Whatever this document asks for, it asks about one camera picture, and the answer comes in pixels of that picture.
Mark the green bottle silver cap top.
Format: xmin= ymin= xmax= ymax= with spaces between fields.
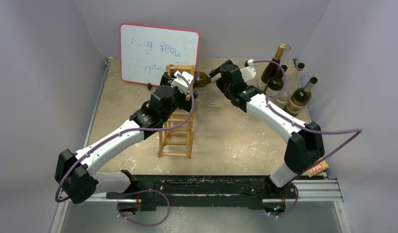
xmin=193 ymin=71 xmax=219 ymax=88

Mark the green bottle silver cap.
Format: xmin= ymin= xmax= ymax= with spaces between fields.
xmin=283 ymin=77 xmax=318 ymax=117
xmin=193 ymin=71 xmax=219 ymax=88

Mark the red wine bottle gold cap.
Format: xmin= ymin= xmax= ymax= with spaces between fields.
xmin=258 ymin=44 xmax=286 ymax=92

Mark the green bottle black neck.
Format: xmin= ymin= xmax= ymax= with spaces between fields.
xmin=263 ymin=68 xmax=284 ymax=97

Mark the wooden wine rack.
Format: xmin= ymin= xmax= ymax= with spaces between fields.
xmin=157 ymin=65 xmax=196 ymax=159

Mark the clear square glass bottle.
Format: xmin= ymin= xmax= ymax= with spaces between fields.
xmin=277 ymin=63 xmax=305 ymax=108

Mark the green bottle silver cap front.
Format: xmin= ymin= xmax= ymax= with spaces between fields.
xmin=283 ymin=77 xmax=318 ymax=117

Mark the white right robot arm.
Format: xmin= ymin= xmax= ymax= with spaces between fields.
xmin=209 ymin=59 xmax=325 ymax=198

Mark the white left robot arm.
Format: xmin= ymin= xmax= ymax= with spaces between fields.
xmin=55 ymin=71 xmax=197 ymax=204

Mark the pink-framed whiteboard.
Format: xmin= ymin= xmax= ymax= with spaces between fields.
xmin=120 ymin=23 xmax=200 ymax=85

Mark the orange circuit board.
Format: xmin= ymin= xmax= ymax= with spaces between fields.
xmin=307 ymin=161 xmax=329 ymax=177

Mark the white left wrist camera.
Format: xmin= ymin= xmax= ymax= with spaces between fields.
xmin=171 ymin=71 xmax=194 ymax=95

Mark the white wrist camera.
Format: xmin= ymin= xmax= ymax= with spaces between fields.
xmin=171 ymin=71 xmax=194 ymax=95
xmin=242 ymin=59 xmax=256 ymax=82

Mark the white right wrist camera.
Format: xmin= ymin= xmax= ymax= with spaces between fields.
xmin=242 ymin=59 xmax=256 ymax=82

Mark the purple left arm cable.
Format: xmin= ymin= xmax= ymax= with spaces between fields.
xmin=54 ymin=74 xmax=195 ymax=203

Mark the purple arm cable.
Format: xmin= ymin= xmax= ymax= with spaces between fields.
xmin=250 ymin=60 xmax=363 ymax=171
xmin=54 ymin=74 xmax=195 ymax=203

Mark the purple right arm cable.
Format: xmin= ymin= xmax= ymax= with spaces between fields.
xmin=250 ymin=60 xmax=363 ymax=171

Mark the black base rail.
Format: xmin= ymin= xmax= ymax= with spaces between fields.
xmin=58 ymin=174 xmax=343 ymax=211

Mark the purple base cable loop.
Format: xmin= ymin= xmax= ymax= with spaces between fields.
xmin=116 ymin=189 xmax=171 ymax=228

